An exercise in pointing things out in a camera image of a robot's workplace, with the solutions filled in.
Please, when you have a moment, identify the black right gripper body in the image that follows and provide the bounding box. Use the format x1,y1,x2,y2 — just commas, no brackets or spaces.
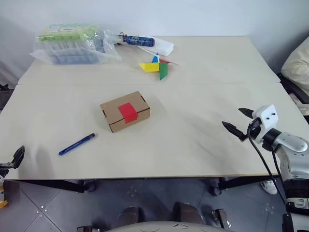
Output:
246,117,263,142

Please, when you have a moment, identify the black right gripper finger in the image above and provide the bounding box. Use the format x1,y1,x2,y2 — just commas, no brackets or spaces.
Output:
221,121,248,142
238,108,254,119

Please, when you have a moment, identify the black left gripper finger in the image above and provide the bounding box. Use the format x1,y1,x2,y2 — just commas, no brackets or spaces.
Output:
11,145,26,169

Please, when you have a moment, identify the brown cardboard box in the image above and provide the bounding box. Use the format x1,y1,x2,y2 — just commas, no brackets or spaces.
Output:
99,90,151,133

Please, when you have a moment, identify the black table leg bar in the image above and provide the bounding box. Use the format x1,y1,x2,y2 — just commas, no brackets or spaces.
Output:
21,180,85,193
218,175,281,190

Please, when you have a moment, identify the black chair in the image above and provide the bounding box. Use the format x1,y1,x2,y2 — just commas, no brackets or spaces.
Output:
277,72,309,104

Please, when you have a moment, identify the white shoe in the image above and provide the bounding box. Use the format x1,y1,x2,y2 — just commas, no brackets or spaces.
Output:
260,180,278,195

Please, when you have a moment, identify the black object beside table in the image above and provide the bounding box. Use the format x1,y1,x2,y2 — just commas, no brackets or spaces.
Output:
0,83,15,112

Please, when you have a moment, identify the black table caster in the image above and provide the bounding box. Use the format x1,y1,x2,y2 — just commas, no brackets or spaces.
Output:
83,180,97,191
209,178,222,196

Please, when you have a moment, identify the cream cushion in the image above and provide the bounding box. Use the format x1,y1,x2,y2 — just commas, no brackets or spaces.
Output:
281,36,309,97

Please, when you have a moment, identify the dark rounded shape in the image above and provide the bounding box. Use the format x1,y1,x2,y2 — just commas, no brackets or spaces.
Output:
172,202,206,224
117,206,143,227

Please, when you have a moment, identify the colourful paper pinwheel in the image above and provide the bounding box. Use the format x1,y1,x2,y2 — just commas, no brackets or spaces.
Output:
138,47,179,82

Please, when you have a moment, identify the white plastic case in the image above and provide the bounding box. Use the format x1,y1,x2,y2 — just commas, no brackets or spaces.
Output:
139,36,174,56

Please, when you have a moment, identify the clear plastic bag with package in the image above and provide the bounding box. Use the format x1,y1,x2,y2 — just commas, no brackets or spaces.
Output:
28,23,122,66

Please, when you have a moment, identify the grey robot torso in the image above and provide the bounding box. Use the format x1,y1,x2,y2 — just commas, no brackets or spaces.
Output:
103,221,232,232

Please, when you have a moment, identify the blue patterned cylinder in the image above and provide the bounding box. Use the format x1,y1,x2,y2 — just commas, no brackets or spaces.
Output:
117,32,155,48

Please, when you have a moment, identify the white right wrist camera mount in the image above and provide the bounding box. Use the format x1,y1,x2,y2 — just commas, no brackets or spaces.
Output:
251,104,278,144

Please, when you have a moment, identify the dark bracket shape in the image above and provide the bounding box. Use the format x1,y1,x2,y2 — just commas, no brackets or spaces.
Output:
210,209,230,229

